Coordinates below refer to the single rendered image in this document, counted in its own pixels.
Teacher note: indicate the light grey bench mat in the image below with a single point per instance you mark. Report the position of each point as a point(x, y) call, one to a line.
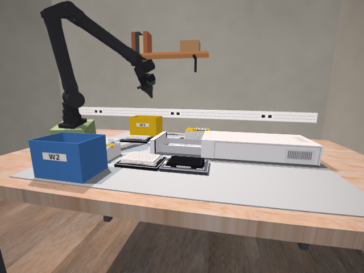
point(263, 185)

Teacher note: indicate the yellow open-top bin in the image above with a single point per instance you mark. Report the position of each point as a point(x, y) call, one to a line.
point(149, 125)

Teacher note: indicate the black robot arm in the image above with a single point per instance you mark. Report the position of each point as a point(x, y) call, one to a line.
point(73, 100)

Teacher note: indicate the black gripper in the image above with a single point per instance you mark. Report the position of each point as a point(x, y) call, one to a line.
point(147, 88)

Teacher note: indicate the blue open-top bin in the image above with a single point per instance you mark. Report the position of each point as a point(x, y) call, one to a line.
point(71, 157)

